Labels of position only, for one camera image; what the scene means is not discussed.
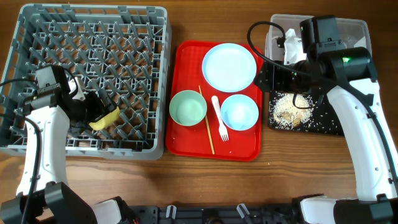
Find single wooden chopstick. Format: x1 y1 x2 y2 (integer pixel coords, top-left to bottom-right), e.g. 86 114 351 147
198 85 215 155

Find rice food scraps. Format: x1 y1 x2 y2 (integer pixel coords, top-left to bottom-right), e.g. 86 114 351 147
271 93 315 129

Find clear plastic waste bin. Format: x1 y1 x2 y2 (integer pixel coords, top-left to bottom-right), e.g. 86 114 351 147
264 14 373 81

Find white plastic fork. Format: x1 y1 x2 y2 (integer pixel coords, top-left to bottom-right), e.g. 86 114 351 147
211 95 229 142

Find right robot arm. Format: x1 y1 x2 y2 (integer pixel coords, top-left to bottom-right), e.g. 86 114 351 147
255 15 397 223

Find green saucer bowl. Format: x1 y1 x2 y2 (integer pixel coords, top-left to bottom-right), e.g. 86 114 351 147
169 90 207 126

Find red plastic serving tray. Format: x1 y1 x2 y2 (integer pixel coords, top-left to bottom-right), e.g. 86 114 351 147
165 40 263 161

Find small light blue bowl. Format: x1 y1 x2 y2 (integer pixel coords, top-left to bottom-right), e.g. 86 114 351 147
221 94 259 131

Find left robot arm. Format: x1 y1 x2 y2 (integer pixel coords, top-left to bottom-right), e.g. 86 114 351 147
1 65 125 223

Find black waste tray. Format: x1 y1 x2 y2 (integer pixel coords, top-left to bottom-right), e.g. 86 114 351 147
268 90 344 136

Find yellow plastic cup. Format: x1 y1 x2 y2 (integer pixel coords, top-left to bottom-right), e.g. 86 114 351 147
89 107 120 131

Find grey plastic dishwasher rack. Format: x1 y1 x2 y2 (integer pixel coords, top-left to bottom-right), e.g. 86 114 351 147
1 4 172 160

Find large light blue plate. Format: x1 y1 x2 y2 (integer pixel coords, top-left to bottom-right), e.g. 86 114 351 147
201 43 257 93

